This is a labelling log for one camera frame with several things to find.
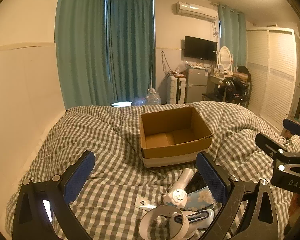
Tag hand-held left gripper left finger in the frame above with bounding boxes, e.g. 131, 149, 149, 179
12, 151, 95, 240

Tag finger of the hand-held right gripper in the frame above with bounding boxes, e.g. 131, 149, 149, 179
255, 132, 290, 166
282, 118, 300, 143

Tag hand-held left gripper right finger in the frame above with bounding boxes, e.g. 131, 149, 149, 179
195, 151, 280, 240

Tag blue floral tissue pack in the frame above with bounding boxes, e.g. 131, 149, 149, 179
184, 186, 215, 212

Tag brown cardboard box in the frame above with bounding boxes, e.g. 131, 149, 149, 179
139, 106, 213, 168

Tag white tape roll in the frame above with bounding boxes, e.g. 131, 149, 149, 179
139, 205, 215, 240

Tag white tube packet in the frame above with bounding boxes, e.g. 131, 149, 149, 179
135, 195, 157, 212

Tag grey checkered blanket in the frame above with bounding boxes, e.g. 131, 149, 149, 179
5, 101, 300, 240

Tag white louvred wardrobe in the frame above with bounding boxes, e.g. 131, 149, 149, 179
246, 27, 300, 125

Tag pile of black bags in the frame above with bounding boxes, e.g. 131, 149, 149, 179
216, 66, 252, 108

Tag dressing table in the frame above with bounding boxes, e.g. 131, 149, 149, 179
202, 73, 231, 103

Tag grey mini fridge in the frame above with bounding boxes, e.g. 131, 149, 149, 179
186, 68, 208, 103

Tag white suitcase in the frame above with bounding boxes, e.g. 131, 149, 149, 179
167, 75, 188, 104

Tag white oval mirror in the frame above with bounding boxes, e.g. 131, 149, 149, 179
217, 46, 234, 71

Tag clear plastic bag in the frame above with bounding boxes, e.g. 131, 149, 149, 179
132, 96, 147, 106

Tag clear water jug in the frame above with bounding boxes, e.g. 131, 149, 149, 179
146, 88, 162, 105

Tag narrow teal curtain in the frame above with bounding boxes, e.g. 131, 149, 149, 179
218, 4, 248, 68

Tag wide teal curtain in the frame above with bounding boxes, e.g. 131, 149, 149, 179
54, 0, 108, 108

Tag teal window curtain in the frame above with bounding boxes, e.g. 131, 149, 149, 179
106, 0, 156, 105

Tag white air conditioner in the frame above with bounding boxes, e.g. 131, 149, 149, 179
175, 1, 218, 22

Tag black wall television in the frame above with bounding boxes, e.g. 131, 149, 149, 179
184, 36, 218, 61

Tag hanging wall cables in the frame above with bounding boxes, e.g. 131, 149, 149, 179
161, 51, 173, 73

